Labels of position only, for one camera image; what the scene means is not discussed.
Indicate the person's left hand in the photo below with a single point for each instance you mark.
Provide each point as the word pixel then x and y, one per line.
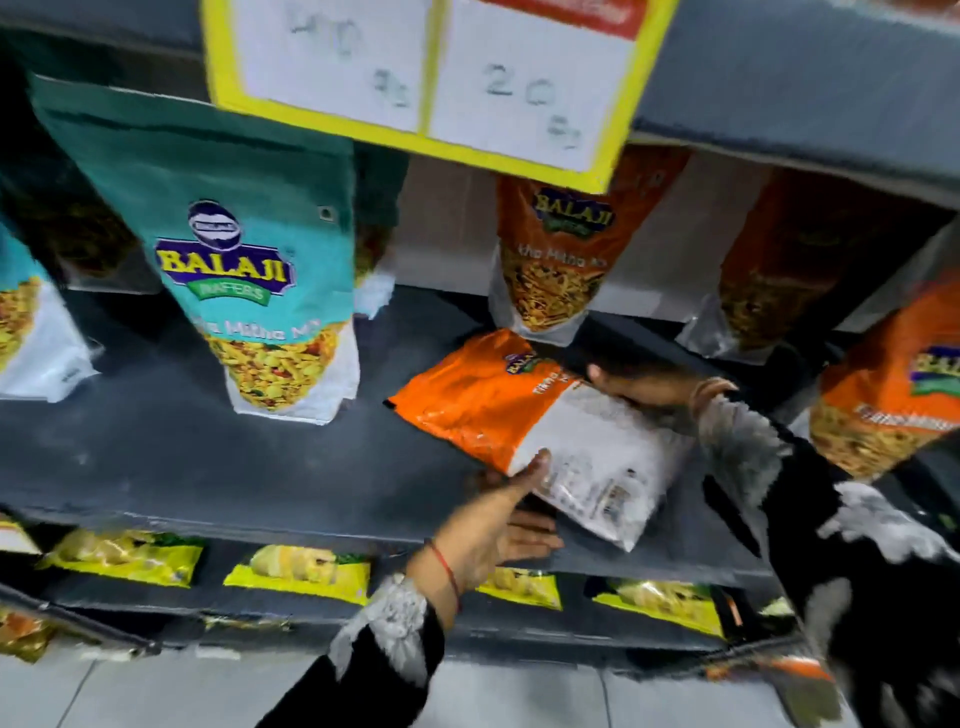
pixel 480 532

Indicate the person's right hand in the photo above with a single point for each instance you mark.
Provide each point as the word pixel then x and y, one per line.
pixel 652 388

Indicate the person's left thumb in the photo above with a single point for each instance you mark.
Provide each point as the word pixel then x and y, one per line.
pixel 529 474

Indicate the person's right fingers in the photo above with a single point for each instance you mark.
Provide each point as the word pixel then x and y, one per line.
pixel 611 379

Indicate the orange and white snack packet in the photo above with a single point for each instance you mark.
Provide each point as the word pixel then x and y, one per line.
pixel 480 397

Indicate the person's right forearm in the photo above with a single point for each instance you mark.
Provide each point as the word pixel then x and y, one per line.
pixel 847 570

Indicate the person's left forearm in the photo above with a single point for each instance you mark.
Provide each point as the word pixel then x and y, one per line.
pixel 375 660

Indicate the thin wrist bangle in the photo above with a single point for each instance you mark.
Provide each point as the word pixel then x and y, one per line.
pixel 709 391

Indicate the small orange snack packet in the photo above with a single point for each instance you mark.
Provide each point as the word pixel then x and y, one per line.
pixel 795 682
pixel 22 634

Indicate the yellow framed price sign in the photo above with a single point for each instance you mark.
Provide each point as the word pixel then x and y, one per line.
pixel 450 82

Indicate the large teal snack packet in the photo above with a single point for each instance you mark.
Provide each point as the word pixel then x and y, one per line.
pixel 247 247

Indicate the white and yellow snack packet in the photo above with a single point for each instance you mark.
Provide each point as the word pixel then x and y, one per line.
pixel 15 538

